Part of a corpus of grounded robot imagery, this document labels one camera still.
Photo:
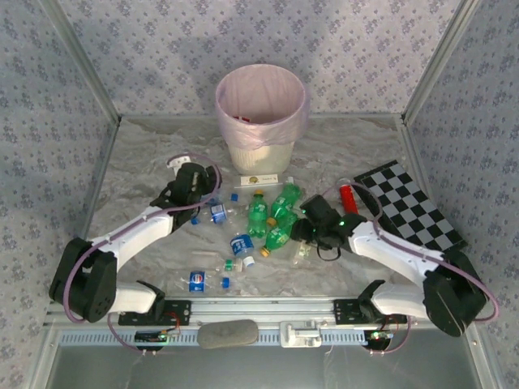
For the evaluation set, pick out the crushed clear plastic bottle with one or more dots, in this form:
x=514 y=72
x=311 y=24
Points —
x=302 y=253

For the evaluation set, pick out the clear bottle blue cap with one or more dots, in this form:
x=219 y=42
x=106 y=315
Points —
x=234 y=197

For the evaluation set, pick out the clear bottle large Pepsi label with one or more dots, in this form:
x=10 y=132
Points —
x=219 y=212

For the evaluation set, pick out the green soda bottle yellow cap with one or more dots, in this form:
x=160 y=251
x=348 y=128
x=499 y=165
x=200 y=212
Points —
x=277 y=237
x=286 y=200
x=258 y=215

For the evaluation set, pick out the white label card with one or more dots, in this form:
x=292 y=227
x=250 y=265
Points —
x=259 y=178

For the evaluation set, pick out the clear bottle red white label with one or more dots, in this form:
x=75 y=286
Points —
x=245 y=118

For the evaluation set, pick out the clear bottle small Pepsi label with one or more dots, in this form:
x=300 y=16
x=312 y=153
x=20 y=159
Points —
x=197 y=280

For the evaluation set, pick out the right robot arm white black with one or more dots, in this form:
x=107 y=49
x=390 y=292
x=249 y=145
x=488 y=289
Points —
x=389 y=247

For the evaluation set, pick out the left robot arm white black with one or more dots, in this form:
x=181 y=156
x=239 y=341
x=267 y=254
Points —
x=134 y=231

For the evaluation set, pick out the white ribbed waste bin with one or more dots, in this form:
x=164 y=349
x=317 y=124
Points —
x=263 y=156

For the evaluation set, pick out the pink plastic bin liner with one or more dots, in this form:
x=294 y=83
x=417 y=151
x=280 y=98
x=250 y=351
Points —
x=259 y=93

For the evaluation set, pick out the clear tube red contents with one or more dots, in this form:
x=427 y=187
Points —
x=348 y=198

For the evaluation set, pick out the blue label bottle white cap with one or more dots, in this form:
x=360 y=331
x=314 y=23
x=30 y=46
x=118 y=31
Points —
x=242 y=245

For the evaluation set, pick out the clear bottle green cap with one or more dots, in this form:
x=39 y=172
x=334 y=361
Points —
x=229 y=265

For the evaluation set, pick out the white plastic latch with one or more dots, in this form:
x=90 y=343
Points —
x=300 y=333

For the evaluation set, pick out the black white checkerboard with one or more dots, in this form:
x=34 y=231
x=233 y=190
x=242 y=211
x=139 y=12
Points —
x=409 y=202

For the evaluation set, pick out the small circuit board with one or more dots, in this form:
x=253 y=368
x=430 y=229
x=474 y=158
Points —
x=379 y=335
x=156 y=336

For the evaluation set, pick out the grey oval pad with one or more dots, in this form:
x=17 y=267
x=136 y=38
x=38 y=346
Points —
x=228 y=333

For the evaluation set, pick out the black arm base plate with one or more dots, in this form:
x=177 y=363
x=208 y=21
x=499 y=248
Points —
x=178 y=313
x=344 y=310

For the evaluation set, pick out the aluminium mounting rail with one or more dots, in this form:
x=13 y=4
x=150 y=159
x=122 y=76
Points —
x=259 y=310

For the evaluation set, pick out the aluminium frame post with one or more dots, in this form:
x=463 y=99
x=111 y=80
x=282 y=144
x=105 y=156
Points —
x=81 y=61
x=440 y=61

